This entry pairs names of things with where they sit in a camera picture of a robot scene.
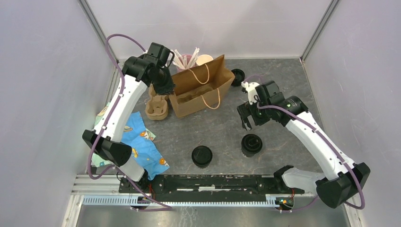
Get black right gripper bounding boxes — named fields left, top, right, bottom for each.
left=236, top=97, right=271, bottom=131

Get brown cardboard cup carriers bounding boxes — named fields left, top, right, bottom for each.
left=145, top=85, right=169, bottom=121

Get brown paper takeout bag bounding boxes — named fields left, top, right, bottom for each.
left=169, top=55, right=235, bottom=118

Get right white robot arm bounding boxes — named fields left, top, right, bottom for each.
left=237, top=81, right=371, bottom=210

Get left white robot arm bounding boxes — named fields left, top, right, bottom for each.
left=82, top=43, right=175, bottom=193

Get wooden stirrers in wrappers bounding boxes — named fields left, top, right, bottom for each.
left=173, top=47, right=200, bottom=72

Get pink metal utensil cup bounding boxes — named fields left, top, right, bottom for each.
left=176, top=54, right=192, bottom=72

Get stack of black lids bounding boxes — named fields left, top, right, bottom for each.
left=231, top=69, right=245, bottom=87

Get stack of paper cups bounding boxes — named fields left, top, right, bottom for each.
left=196, top=54, right=214, bottom=66

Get blue patterned cloth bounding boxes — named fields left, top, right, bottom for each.
left=122, top=112, right=169, bottom=180

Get green patterned cloth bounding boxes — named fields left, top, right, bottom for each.
left=90, top=102, right=157, bottom=168

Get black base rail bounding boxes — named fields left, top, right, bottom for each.
left=137, top=175, right=305, bottom=202

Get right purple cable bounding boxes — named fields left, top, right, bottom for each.
left=244, top=74, right=366, bottom=214

